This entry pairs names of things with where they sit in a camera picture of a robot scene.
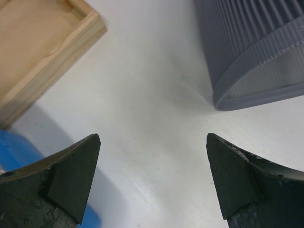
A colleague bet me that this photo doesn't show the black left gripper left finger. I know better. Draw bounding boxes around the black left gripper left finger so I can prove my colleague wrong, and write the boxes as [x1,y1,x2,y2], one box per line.
[0,133,101,228]

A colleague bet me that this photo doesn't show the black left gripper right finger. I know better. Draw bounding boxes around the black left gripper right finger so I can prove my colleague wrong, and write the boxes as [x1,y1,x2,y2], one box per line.
[206,133,304,228]

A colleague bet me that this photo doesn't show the grey slotted laundry basket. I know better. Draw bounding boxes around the grey slotted laundry basket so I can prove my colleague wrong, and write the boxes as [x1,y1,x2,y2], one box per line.
[194,0,304,111]

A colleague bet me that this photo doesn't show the blue plastic tub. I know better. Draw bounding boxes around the blue plastic tub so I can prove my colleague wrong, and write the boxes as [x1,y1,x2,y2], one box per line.
[0,130,102,228]

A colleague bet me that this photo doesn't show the wooden frame tray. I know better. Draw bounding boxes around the wooden frame tray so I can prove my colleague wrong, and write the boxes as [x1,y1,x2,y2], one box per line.
[0,0,107,129]

